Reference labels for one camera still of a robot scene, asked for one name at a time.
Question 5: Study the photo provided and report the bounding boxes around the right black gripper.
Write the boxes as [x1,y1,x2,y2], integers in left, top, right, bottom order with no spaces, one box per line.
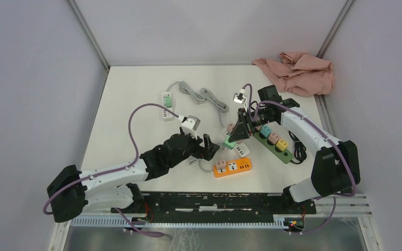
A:
[228,107,274,142]

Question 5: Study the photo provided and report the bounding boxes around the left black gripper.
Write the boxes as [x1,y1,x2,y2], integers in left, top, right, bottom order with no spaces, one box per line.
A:
[169,129,219,168]

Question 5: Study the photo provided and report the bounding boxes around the green plug from orange strip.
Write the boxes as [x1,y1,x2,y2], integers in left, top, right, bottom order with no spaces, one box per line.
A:
[222,135,236,150]

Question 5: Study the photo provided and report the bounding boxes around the pink plug from orange strip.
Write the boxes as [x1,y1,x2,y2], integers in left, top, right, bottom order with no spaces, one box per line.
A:
[215,160,227,170]

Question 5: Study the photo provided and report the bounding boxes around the orange power strip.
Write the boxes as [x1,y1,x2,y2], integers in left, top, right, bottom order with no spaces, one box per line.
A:
[213,157,252,178]

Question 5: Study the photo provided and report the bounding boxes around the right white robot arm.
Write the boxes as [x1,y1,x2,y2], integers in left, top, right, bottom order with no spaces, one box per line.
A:
[229,84,361,213]

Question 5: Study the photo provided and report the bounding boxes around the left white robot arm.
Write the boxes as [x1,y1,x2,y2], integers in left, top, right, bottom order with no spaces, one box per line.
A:
[43,133,220,223]

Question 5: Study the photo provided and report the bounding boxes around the pink plug upper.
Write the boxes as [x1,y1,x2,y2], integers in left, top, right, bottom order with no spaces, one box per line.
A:
[226,123,235,134]

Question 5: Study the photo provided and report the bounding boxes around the teal plug on green strip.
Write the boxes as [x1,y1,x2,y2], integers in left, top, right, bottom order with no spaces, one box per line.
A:
[260,125,272,138]

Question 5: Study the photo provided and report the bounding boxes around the beige plug on green strip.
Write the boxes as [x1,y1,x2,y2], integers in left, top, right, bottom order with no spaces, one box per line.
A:
[267,132,281,145]

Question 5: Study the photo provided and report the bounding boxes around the yellow plug on green strip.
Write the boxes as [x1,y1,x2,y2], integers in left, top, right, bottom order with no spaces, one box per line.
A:
[275,139,288,152]

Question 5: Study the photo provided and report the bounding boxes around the green plug on white strip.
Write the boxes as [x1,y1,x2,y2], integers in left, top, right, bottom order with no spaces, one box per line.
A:
[163,95,172,108]

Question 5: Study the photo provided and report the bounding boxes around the long white power strip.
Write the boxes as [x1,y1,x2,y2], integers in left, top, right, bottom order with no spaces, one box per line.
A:
[233,142,251,158]

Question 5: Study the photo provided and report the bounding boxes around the dark green power strip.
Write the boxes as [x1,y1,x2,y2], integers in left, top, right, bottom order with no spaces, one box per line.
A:
[253,132,294,164]

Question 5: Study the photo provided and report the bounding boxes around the small white power strip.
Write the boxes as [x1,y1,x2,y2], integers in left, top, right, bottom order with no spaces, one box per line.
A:
[162,92,175,122]

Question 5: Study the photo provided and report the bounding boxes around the pink crumpled cloth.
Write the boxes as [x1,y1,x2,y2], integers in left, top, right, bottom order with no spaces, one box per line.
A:
[252,52,335,97]

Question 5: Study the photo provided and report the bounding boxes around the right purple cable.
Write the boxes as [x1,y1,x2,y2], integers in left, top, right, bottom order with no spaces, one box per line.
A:
[242,83,358,236]

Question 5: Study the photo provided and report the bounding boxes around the purple cable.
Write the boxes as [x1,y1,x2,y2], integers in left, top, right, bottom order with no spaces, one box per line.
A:
[242,83,358,236]
[42,103,183,238]

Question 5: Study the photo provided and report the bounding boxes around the grey cable of white strip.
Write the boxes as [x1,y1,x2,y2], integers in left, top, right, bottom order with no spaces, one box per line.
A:
[167,81,230,129]

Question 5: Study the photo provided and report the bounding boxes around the black power cable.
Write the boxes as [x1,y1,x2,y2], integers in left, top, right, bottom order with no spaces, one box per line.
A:
[287,130,307,165]

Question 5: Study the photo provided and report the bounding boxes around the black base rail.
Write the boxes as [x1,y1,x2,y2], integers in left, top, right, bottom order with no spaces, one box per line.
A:
[121,191,317,223]

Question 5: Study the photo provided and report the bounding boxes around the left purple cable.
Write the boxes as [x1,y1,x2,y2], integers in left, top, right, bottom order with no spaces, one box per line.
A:
[42,103,183,238]

